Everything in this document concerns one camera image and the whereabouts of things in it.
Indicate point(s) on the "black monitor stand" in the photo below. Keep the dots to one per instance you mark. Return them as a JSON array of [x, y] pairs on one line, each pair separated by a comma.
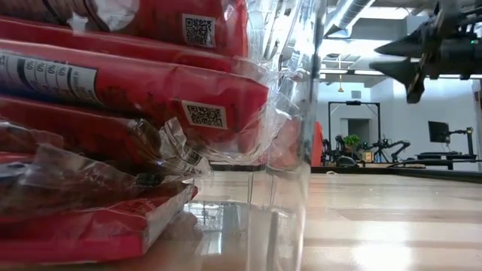
[[468, 139]]

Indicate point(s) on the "green plant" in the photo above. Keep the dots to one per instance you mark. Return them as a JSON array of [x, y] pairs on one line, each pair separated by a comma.
[[352, 140]]

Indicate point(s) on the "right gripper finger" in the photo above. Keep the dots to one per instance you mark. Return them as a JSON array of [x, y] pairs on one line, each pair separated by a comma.
[[406, 73], [410, 43]]

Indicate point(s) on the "black background table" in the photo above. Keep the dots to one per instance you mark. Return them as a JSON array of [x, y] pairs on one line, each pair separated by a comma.
[[446, 156]]

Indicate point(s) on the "ceiling light panel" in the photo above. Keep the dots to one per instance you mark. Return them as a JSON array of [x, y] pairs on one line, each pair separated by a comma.
[[384, 13]]

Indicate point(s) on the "clear plastic tray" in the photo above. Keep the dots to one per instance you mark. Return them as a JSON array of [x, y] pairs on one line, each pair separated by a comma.
[[271, 226]]

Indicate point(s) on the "black gantry frame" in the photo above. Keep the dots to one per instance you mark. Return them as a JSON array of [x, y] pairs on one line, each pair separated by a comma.
[[354, 102]]

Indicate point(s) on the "silver ceiling duct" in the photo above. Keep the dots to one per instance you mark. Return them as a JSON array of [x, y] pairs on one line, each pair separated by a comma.
[[350, 15]]

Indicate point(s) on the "orange panel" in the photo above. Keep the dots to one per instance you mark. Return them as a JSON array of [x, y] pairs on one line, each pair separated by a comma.
[[318, 145]]

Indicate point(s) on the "black monitor on arm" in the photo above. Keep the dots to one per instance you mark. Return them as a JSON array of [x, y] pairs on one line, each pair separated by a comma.
[[438, 131]]

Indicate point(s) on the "hanging pendant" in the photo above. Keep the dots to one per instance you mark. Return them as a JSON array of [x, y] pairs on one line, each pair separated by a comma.
[[340, 88]]

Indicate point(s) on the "wall vent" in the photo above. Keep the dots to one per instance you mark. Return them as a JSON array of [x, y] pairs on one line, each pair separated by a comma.
[[356, 94]]

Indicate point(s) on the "cardboard box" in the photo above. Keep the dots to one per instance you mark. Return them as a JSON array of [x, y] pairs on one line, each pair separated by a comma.
[[367, 156]]

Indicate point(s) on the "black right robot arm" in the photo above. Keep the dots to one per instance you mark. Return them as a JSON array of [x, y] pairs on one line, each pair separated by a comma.
[[470, 56]]

